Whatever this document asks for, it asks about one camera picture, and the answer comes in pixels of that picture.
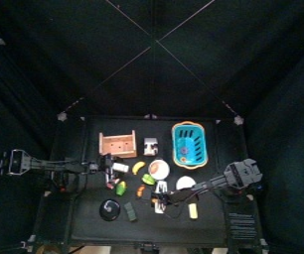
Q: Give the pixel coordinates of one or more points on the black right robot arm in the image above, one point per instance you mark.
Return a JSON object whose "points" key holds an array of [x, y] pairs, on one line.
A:
{"points": [[242, 172]]}

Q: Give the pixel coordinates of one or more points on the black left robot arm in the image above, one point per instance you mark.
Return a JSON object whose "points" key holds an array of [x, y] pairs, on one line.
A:
{"points": [[46, 164]]}

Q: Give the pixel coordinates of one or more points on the wooden toy crate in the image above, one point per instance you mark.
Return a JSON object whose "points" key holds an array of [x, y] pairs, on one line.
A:
{"points": [[117, 145]]}

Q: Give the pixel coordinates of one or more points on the metal frame middle clamp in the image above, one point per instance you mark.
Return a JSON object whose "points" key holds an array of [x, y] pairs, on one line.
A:
{"points": [[150, 116]]}

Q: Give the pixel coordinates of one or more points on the orange toy carrot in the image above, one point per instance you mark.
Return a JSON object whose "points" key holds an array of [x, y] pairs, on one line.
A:
{"points": [[140, 190]]}

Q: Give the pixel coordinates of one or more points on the pink toy piece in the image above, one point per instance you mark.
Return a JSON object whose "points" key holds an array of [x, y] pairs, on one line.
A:
{"points": [[109, 186]]}

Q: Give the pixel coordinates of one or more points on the green yellow toy corn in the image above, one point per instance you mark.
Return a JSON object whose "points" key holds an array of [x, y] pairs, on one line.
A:
{"points": [[120, 188]]}

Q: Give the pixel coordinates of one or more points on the orange toy bell pepper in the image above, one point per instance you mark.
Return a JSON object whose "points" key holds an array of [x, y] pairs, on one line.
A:
{"points": [[154, 200]]}

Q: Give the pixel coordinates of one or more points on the metal frame foot clamp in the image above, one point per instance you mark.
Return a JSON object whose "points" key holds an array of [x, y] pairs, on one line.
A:
{"points": [[28, 244]]}

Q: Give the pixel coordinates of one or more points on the teal plastic basket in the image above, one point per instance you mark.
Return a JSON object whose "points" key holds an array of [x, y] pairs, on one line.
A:
{"points": [[188, 144]]}

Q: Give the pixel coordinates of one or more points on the yellow toy block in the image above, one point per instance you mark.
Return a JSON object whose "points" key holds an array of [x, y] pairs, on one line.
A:
{"points": [[192, 210]]}

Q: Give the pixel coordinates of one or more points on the yellow toy banana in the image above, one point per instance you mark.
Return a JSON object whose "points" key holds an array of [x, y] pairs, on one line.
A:
{"points": [[137, 167]]}

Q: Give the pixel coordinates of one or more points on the black round plate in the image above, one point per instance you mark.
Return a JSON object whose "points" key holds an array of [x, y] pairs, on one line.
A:
{"points": [[109, 209]]}

